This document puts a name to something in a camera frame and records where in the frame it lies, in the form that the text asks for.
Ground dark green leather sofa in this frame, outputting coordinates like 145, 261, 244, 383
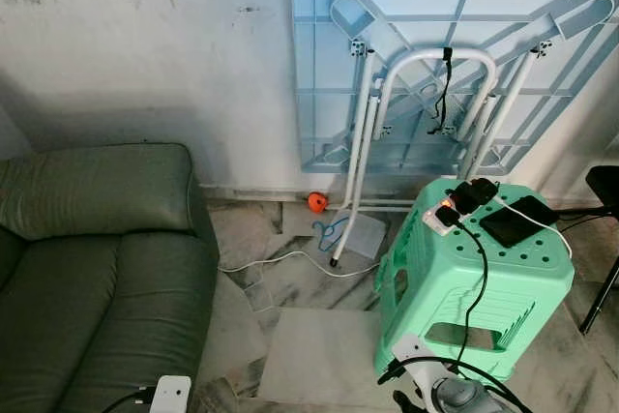
0, 142, 221, 413

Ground black folding stand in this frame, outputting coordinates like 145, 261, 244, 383
578, 165, 619, 337

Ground black smartphone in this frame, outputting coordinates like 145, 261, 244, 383
480, 208, 531, 249
508, 195, 561, 232

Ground black power adapter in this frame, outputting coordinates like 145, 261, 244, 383
453, 178, 501, 217

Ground white power strip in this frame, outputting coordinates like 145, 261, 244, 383
424, 196, 467, 239

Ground mint green plastic stool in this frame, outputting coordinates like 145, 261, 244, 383
374, 177, 577, 387

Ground light blue folding table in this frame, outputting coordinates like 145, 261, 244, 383
288, 0, 619, 178

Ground blue clothes hanger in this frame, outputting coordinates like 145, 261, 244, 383
311, 217, 351, 251

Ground white charging cable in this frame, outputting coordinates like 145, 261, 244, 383
495, 196, 575, 261

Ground black power cable with plug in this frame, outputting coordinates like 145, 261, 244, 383
435, 204, 490, 368

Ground black hanging strap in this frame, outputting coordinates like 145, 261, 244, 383
428, 45, 457, 135

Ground white metal table leg frame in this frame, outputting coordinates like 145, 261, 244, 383
331, 44, 545, 269

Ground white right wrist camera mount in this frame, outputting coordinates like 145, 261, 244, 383
392, 334, 456, 391

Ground white floor cable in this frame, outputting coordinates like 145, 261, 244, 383
218, 247, 383, 280

